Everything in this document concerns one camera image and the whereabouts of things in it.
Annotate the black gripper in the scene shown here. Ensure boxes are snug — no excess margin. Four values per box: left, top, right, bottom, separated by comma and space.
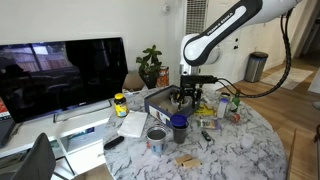
178, 74, 218, 111

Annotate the small black toy car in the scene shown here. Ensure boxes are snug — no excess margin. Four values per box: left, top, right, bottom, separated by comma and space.
201, 130, 212, 142

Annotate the white plastic cup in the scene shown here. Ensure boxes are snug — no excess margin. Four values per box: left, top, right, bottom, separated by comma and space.
170, 94, 194, 110

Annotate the yellow black printed pack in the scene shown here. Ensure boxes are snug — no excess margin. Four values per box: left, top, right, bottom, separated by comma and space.
194, 103, 216, 117

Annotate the purple green snack packet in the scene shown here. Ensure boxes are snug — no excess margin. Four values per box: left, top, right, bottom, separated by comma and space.
198, 118, 219, 130

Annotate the orange printed box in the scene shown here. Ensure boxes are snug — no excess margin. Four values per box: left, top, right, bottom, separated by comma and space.
155, 65, 170, 88

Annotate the white bottle blue cap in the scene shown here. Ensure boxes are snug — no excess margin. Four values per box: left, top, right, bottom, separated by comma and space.
217, 97, 230, 119

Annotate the open green tin can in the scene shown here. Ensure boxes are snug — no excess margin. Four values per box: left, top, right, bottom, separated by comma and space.
219, 91, 232, 101

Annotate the navy cardboard box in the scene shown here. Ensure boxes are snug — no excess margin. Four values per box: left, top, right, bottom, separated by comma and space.
143, 84, 202, 127

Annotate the dark grey cup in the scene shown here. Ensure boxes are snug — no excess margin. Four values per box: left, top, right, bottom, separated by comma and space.
171, 125, 190, 145

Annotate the green glass bottle red cap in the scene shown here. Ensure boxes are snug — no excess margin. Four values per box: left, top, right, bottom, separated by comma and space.
230, 93, 241, 113

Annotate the white panel door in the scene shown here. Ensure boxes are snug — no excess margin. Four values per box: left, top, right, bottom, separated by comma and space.
199, 0, 249, 88

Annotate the small red-capped jar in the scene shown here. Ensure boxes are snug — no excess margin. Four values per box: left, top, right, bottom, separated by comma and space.
229, 112, 242, 123

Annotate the green potted plant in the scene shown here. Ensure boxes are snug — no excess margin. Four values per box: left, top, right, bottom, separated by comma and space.
135, 44, 163, 90

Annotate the silver metal cup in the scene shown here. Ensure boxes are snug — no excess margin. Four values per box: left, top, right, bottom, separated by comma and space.
146, 125, 168, 156

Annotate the wooden block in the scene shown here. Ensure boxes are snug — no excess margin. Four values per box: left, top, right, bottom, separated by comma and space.
182, 158, 203, 169
174, 154, 194, 165

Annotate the white paper napkin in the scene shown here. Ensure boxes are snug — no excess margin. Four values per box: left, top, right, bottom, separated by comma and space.
117, 110, 148, 138

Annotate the yellow-lidded supplement bottle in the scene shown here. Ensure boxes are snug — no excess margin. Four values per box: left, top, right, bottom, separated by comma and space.
113, 93, 129, 118

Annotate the clear plastic cup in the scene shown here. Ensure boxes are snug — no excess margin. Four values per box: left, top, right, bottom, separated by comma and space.
240, 134, 256, 150

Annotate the black remote control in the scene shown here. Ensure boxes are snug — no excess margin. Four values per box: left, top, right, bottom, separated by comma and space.
103, 135, 125, 151

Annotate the beige floor rug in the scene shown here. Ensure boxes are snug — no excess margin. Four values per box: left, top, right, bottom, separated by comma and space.
259, 66, 314, 91

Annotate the blue printed box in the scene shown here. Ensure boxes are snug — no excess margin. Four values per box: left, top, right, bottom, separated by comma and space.
68, 127, 96, 140

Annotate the white cabinet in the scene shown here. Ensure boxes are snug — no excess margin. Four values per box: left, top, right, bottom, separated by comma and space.
308, 64, 320, 96

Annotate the black flat screen television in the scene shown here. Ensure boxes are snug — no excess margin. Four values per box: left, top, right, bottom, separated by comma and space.
0, 37, 129, 124

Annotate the white television stand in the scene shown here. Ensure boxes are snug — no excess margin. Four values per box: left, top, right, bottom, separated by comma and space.
0, 96, 133, 178

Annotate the dark grey chair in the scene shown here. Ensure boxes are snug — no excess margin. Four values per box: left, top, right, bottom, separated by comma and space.
9, 132, 57, 180

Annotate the red white book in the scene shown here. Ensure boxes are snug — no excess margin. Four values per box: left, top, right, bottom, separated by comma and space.
0, 98, 12, 121

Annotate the white wall grille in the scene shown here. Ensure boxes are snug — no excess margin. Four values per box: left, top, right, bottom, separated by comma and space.
183, 0, 208, 37

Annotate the thick black corrugated hose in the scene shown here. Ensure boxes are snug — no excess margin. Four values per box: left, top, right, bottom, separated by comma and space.
213, 8, 294, 99

